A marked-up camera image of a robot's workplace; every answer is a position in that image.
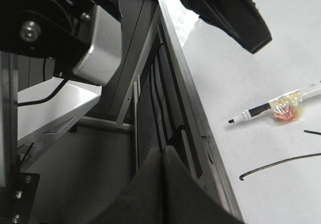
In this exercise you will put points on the black robot base joint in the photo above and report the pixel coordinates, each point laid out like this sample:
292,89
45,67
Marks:
84,37

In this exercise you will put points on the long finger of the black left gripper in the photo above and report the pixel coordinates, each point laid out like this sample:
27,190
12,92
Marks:
240,19

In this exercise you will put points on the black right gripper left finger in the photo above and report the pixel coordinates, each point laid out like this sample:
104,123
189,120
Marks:
140,201

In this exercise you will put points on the silver aluminium stand frame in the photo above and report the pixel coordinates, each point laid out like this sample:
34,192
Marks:
42,124

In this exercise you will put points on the black and white whiteboard marker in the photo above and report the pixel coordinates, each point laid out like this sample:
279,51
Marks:
283,108

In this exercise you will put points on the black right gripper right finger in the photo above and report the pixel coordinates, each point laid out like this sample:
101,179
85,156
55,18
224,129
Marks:
186,201

